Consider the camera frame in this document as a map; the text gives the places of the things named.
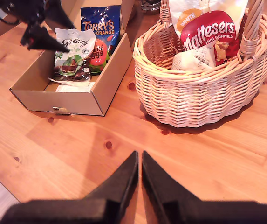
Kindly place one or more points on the red white Maltesers bag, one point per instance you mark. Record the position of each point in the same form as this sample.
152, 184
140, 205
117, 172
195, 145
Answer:
207, 30

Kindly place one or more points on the brown cardboard box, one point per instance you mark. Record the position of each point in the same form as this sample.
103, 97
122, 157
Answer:
65, 102

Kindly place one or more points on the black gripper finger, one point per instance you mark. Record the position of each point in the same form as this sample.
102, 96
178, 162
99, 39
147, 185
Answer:
56, 14
121, 186
42, 40
156, 186

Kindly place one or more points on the blue Terry's mini eggs bag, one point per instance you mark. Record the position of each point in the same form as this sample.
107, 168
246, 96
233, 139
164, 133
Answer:
100, 25

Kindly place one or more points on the white paper sheet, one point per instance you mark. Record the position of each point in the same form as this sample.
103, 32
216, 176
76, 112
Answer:
72, 88

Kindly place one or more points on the white Galaxy egg bag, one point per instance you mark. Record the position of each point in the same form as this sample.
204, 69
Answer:
77, 44

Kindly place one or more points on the white candy bag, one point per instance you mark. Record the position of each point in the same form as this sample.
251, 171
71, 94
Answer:
189, 60

